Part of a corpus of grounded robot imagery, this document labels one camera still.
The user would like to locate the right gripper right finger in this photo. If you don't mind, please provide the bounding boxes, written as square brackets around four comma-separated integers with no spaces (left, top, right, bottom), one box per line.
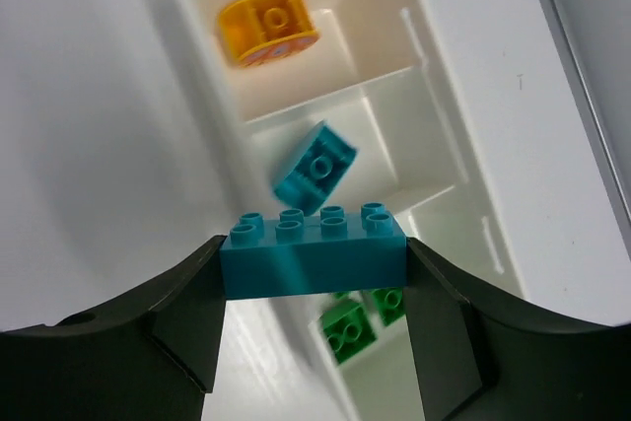
[404,239,630,420]

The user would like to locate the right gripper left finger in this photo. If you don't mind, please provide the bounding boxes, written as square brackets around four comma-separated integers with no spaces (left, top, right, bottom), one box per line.
[1,236,226,420]

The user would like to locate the green rectangular lego brick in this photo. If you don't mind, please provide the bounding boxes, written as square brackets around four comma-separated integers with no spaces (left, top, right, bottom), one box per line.
[319,298,377,365]

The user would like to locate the blue rectangular lego brick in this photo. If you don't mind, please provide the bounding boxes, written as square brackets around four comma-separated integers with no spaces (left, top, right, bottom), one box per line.
[220,201,407,300]

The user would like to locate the blue curved lego brick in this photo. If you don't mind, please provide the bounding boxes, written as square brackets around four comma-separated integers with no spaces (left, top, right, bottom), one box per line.
[272,121,358,216]

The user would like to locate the yellow curved lego brick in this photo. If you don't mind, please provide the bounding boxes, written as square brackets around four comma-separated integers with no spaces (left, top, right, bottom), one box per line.
[217,0,320,68]

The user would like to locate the small green lego brick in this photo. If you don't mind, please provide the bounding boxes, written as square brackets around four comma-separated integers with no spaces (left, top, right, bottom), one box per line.
[370,288,405,326]

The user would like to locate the white three-compartment tray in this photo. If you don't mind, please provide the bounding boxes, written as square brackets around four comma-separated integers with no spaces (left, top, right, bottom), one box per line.
[165,0,526,421]

